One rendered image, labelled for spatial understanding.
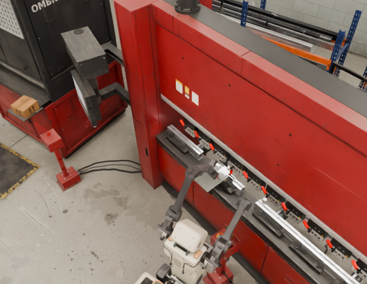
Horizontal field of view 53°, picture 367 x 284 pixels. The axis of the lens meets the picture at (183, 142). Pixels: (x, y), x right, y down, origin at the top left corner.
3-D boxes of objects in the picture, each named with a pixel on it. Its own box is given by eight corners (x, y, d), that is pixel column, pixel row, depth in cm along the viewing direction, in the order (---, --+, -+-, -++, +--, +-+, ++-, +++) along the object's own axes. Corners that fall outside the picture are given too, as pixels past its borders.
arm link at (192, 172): (184, 166, 267) (196, 173, 264) (192, 162, 280) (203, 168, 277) (164, 217, 281) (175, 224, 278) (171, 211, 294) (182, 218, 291)
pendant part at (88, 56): (81, 105, 390) (60, 32, 328) (103, 97, 398) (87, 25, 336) (97, 135, 360) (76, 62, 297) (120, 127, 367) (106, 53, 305)
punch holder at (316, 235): (303, 230, 280) (308, 218, 268) (310, 223, 283) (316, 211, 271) (320, 243, 272) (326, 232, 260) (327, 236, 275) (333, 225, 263)
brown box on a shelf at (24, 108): (7, 111, 404) (3, 102, 395) (26, 98, 418) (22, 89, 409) (24, 122, 391) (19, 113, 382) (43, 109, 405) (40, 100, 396)
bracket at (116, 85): (98, 96, 394) (97, 91, 388) (117, 86, 404) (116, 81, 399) (119, 115, 372) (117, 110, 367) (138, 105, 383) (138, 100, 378)
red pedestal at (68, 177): (56, 181, 460) (34, 134, 400) (74, 171, 471) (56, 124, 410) (63, 191, 450) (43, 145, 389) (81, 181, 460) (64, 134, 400)
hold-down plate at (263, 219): (251, 214, 323) (252, 212, 320) (256, 211, 325) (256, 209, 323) (278, 238, 307) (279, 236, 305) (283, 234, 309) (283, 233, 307)
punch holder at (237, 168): (228, 167, 322) (229, 154, 310) (235, 162, 326) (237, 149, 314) (241, 177, 314) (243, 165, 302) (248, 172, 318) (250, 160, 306)
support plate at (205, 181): (193, 180, 335) (193, 179, 334) (215, 165, 346) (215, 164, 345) (207, 192, 325) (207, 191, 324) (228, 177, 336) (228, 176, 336)
